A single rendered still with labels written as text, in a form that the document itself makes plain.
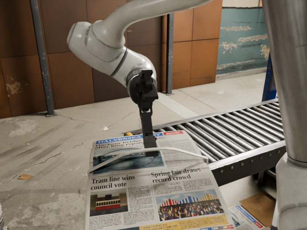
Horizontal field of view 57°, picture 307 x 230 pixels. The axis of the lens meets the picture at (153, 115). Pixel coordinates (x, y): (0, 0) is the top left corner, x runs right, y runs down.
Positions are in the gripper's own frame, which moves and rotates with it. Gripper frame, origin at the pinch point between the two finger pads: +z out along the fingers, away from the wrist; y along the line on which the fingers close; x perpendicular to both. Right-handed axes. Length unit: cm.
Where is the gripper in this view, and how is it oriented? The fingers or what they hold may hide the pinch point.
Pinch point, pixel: (150, 124)
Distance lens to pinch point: 63.1
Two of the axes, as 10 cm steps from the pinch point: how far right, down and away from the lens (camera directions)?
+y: 0.1, 8.8, 4.7
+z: 1.3, 4.7, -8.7
